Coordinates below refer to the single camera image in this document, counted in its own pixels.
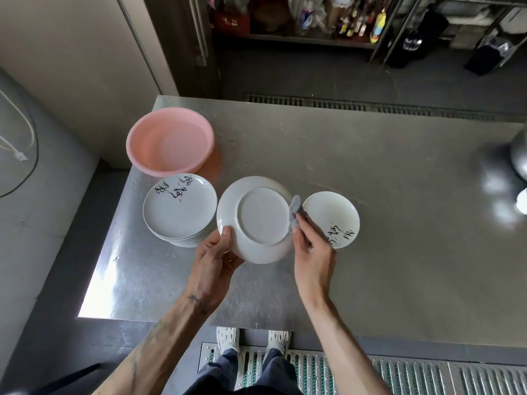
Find person's white right shoe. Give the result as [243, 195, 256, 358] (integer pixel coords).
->
[267, 330, 292, 355]

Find red plastic crate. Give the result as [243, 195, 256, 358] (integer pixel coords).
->
[213, 4, 251, 36]

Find steel door handle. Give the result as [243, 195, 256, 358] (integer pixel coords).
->
[187, 0, 209, 67]

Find person's left hand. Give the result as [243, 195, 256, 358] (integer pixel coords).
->
[187, 226, 246, 315]

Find long dark drain grate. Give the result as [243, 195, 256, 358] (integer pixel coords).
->
[243, 93, 527, 123]

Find metal floor grating with green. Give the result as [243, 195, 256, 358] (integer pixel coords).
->
[197, 342, 527, 395]

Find person's white left shoe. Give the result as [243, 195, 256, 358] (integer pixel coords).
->
[216, 326, 240, 355]

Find person's left forearm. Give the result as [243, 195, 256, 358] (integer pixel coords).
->
[91, 294, 215, 395]

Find clear plastic bottle blue label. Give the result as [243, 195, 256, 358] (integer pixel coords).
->
[297, 6, 315, 36]

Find stack of white printed plates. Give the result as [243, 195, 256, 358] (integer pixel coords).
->
[142, 173, 218, 248]

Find yellow squeeze bottle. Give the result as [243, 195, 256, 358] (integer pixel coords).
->
[369, 8, 388, 44]

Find metal storage shelf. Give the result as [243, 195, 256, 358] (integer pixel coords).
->
[210, 0, 406, 64]

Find person's blue trousers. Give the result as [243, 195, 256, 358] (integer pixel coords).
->
[184, 348, 306, 395]

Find person's right forearm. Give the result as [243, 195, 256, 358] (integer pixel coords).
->
[297, 293, 393, 395]

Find group of dark sauce bottles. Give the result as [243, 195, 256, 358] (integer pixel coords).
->
[335, 0, 373, 39]

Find white cable with plug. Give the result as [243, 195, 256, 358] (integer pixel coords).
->
[0, 89, 36, 162]

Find small grey cloth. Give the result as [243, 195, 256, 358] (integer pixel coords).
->
[288, 195, 304, 233]

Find black cable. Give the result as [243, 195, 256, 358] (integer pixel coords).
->
[0, 100, 40, 199]

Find person's white shoe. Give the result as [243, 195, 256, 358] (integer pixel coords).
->
[216, 326, 240, 355]
[267, 330, 292, 355]

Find shiny steel pot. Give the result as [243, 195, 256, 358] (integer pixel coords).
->
[510, 126, 527, 182]

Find white plate with black print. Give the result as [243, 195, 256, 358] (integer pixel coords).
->
[302, 191, 361, 250]

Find plain white plate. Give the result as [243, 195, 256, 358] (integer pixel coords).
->
[217, 176, 294, 265]

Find person's right hand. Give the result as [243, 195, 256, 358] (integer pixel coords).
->
[293, 212, 338, 303]

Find pink plastic basin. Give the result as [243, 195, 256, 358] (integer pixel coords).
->
[125, 107, 215, 179]

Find black bag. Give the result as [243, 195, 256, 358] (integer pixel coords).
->
[464, 35, 513, 76]
[389, 8, 450, 70]

